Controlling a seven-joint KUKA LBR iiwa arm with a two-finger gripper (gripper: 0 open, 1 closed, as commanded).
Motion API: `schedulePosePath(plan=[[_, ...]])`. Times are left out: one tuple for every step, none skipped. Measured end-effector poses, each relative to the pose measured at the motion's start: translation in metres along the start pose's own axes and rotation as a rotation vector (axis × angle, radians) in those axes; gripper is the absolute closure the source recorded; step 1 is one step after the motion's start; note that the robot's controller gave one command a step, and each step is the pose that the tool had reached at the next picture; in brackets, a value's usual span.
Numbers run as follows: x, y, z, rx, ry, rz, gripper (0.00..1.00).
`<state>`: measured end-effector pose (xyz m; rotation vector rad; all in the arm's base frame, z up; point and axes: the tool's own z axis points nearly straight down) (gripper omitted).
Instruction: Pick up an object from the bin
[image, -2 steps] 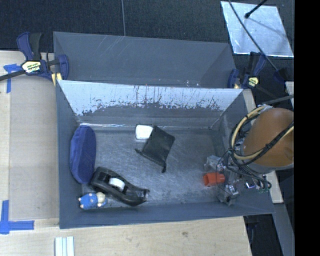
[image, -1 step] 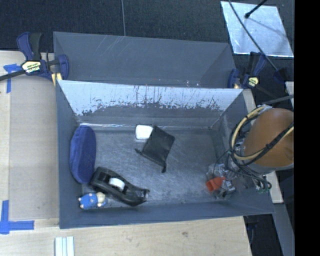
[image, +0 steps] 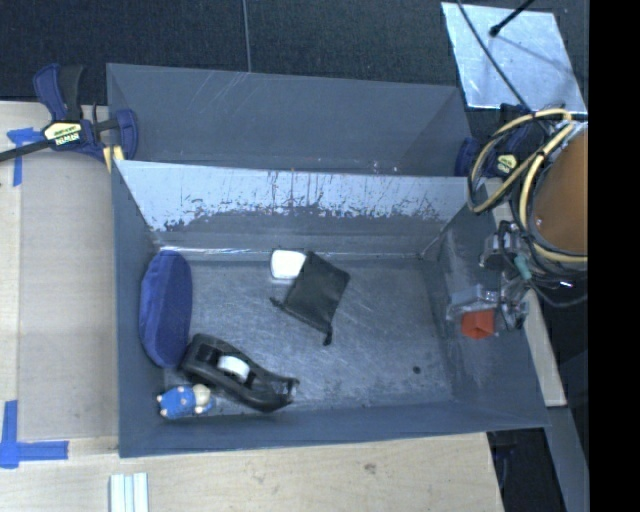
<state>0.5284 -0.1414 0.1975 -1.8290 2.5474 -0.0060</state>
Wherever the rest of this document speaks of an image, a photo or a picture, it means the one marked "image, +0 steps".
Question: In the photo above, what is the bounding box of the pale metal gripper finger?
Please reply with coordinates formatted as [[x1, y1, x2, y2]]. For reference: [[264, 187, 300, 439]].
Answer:
[[446, 283, 502, 322]]

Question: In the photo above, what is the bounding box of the small red block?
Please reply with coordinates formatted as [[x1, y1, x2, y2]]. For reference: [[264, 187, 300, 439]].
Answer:
[[460, 309, 498, 342]]

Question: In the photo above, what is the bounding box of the grey metal bin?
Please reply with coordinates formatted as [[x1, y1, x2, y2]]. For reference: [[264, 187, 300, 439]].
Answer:
[[104, 62, 552, 459]]

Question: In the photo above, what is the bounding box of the black cloth pouch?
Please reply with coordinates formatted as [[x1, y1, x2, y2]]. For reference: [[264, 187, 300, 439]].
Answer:
[[269, 250, 352, 347]]

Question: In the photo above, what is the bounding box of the small white block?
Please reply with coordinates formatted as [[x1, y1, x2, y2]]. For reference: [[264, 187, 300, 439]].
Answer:
[[269, 248, 308, 282]]

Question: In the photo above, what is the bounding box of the black tape dispenser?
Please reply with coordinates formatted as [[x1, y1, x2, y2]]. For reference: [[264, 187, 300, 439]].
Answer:
[[179, 332, 301, 415]]

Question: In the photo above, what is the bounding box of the blue oval cushion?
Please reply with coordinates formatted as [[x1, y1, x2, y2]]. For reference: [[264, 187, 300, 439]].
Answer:
[[138, 249, 194, 371]]

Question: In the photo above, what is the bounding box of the blue toy figure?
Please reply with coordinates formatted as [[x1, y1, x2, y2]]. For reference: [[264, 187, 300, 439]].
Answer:
[[155, 383, 218, 421]]

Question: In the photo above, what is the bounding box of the pale wood board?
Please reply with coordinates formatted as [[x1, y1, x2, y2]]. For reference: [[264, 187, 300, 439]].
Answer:
[[17, 155, 121, 444]]

